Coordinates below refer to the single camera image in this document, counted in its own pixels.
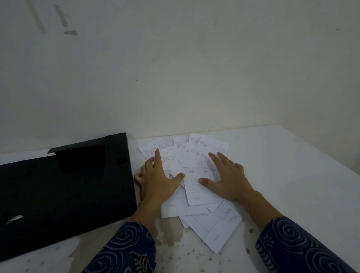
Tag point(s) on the person's right thumb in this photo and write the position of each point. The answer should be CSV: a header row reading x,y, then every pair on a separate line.
x,y
207,182

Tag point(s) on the person's right little finger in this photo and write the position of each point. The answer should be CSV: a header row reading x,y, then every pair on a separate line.
x,y
241,168

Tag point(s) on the person's right hand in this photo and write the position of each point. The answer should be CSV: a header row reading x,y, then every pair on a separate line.
x,y
229,182

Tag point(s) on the person's left little finger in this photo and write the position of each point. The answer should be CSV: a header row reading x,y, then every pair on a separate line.
x,y
137,179

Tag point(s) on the person's left forearm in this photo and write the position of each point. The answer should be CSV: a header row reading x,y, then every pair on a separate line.
x,y
135,236

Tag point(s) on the pile of white paper receipts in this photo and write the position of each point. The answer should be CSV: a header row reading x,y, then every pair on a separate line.
x,y
194,194

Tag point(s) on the person's left thumb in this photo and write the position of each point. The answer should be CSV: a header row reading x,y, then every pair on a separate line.
x,y
177,179

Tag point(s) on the person's left middle finger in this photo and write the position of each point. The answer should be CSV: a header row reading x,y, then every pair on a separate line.
x,y
150,163

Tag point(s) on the person's left hand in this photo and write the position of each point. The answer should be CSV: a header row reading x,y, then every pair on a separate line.
x,y
154,184

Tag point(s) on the person's right middle finger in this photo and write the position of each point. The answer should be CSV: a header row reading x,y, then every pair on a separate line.
x,y
225,161

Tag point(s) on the black plastic document folder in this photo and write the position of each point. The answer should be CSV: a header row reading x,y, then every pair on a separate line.
x,y
64,194

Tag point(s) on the person's right forearm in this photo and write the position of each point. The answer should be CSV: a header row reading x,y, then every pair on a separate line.
x,y
284,236

